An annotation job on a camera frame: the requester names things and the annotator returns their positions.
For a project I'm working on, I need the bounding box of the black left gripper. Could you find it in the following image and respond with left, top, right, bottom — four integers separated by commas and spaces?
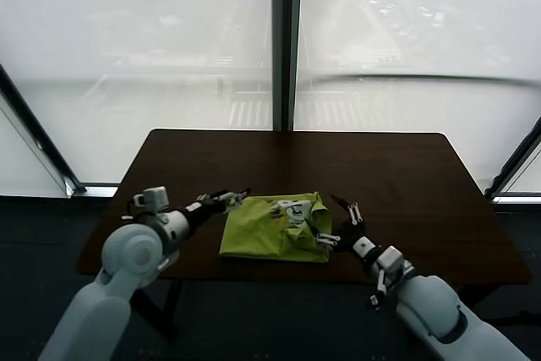
184, 186, 254, 229

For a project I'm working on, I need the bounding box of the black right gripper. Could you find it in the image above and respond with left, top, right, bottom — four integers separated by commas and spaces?
310, 194, 381, 261

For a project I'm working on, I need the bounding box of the lime green t-shirt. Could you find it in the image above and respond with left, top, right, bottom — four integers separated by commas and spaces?
218, 191, 333, 265

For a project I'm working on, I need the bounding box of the curved dark outdoor handrail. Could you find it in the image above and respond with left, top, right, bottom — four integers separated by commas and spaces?
295, 74, 541, 94

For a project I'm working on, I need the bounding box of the dark vertical window mullion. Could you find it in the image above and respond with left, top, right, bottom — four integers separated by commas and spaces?
270, 0, 303, 132

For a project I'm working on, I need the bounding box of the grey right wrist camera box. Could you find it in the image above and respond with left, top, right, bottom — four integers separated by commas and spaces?
375, 245, 406, 278

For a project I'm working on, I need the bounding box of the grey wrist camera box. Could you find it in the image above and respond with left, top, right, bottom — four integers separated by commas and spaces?
134, 186, 171, 212
375, 245, 406, 278

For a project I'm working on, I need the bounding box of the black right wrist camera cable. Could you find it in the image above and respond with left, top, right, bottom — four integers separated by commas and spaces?
367, 268, 388, 309

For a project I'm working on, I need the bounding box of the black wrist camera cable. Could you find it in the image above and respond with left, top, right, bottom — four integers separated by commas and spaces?
121, 199, 141, 222
367, 268, 388, 309

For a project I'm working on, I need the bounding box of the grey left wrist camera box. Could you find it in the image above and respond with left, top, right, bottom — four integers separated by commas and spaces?
134, 186, 171, 212

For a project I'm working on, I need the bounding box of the black left wrist camera cable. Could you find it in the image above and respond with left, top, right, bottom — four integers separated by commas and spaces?
121, 199, 141, 222

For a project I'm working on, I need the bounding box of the slanted dark window frame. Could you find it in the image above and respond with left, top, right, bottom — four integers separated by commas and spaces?
484, 115, 541, 205
0, 63, 120, 199

